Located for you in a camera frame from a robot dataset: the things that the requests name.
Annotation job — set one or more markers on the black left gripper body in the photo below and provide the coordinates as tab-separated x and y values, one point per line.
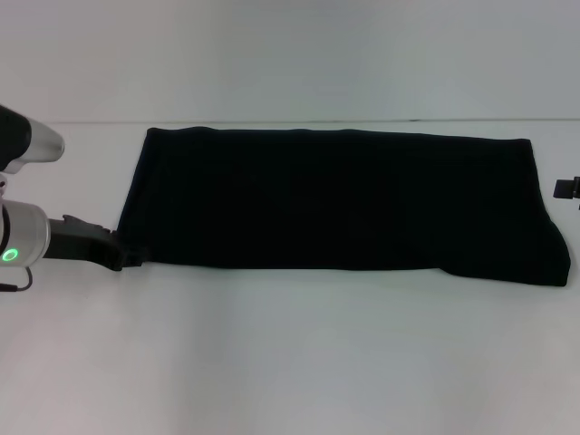
81	244

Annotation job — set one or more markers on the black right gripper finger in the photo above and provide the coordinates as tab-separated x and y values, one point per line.
567	188

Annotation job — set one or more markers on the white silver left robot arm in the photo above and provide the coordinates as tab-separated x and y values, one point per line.
22	235

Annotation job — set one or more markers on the black shirt with white print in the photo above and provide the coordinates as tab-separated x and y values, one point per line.
340	204

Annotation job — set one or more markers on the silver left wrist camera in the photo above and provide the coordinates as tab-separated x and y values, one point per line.
31	140

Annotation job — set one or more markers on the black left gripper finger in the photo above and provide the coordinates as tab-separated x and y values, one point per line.
118	235
133	259

